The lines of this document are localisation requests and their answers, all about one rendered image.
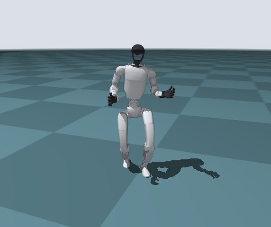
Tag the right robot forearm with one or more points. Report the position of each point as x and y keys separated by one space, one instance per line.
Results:
x=114 y=93

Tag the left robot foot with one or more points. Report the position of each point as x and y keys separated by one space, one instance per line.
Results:
x=145 y=171

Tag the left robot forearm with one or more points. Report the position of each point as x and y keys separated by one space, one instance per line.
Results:
x=157 y=93

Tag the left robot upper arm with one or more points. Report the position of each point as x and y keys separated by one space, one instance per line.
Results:
x=152 y=79

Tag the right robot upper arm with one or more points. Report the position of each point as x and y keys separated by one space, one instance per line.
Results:
x=120 y=70

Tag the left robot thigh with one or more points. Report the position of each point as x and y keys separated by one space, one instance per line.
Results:
x=149 y=129

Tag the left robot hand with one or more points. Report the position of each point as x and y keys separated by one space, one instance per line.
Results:
x=168 y=93

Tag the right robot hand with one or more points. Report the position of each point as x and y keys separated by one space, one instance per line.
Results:
x=112 y=99

